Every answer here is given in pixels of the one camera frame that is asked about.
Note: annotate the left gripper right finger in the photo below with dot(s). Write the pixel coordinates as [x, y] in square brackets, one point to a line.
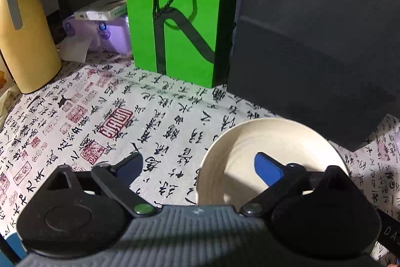
[281, 180]

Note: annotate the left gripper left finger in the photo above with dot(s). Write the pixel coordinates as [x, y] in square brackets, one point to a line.
[115, 181]

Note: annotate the cream plate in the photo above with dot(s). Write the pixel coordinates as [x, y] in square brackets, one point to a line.
[227, 174]

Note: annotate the calligraphy print tablecloth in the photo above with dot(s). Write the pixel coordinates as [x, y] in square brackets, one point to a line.
[106, 108]

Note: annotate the blue bowl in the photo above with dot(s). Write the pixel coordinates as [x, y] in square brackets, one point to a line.
[14, 241]

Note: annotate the white rubber glove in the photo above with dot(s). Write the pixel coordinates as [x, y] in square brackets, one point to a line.
[9, 94]

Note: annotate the purple tissue pack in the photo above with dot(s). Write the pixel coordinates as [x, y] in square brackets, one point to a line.
[84, 36]

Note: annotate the black paper bag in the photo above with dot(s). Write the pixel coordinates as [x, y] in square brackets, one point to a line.
[332, 65]

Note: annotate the yellow snack box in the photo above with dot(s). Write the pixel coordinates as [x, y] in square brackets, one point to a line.
[3, 78]

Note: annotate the yellow thermos jug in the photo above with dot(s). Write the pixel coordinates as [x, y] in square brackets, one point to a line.
[27, 46]

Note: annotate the small white box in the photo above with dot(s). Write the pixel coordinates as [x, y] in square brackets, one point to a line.
[102, 10]

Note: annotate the green paper bag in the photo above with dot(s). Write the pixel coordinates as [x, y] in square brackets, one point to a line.
[190, 40]

